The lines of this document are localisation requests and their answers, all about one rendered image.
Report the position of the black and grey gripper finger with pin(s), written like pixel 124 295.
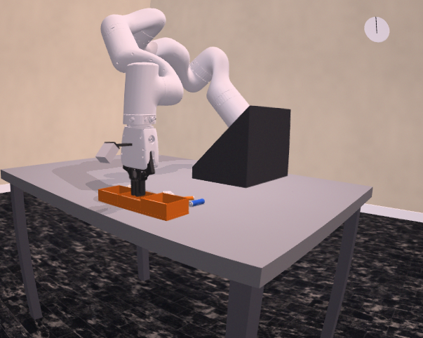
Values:
pixel 132 176
pixel 142 176

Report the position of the blue aa battery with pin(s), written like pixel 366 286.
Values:
pixel 196 202

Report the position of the orange three-compartment bin rack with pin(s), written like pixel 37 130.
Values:
pixel 161 206

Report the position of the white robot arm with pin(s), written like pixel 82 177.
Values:
pixel 150 77

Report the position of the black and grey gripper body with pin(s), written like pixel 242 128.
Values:
pixel 144 140

